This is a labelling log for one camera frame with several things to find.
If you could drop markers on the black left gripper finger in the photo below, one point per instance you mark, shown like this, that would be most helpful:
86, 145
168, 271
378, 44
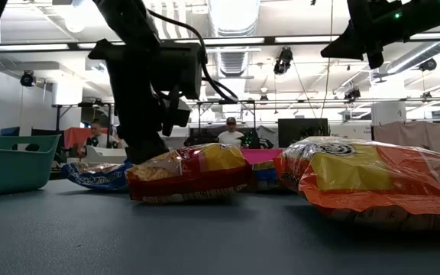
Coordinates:
180, 72
140, 126

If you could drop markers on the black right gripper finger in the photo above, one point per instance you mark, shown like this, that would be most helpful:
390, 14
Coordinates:
344, 49

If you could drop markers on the blue soy sauce ramen pack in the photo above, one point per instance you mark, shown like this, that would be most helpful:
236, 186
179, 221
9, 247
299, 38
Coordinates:
94, 177
264, 177

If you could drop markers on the red beef ramen pack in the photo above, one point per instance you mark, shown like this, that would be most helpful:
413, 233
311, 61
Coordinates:
189, 179

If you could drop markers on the orange chicken ramen pack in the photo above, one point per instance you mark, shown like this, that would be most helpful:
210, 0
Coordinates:
357, 179

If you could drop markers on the teal plastic bin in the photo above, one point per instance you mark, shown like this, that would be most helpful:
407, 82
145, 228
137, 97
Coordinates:
13, 168

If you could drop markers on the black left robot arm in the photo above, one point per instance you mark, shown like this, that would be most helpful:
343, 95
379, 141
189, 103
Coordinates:
128, 19

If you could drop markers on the person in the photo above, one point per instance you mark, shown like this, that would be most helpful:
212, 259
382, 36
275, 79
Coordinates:
230, 137
98, 139

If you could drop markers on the white plastic bin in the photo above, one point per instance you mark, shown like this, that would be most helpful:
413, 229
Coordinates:
105, 154

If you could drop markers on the red fabric panel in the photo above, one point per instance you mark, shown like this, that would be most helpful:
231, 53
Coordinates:
75, 135

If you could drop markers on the white pillar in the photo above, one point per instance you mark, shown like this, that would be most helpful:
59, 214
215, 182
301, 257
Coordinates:
388, 112

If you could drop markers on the black monitor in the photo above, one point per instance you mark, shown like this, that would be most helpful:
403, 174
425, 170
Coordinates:
300, 131

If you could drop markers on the beige hanging cloth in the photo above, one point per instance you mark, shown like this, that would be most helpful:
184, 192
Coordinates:
407, 135

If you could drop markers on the pink plastic bin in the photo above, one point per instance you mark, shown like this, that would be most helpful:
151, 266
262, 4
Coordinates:
262, 154

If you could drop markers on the blue monitor screen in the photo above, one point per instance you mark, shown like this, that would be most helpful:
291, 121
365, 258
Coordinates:
10, 131

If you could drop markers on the black ceiling camera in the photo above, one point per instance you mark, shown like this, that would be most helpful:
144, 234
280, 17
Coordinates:
283, 61
428, 64
351, 94
28, 79

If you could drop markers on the black metal frame stand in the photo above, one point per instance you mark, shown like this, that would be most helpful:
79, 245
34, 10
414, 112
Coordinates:
57, 114

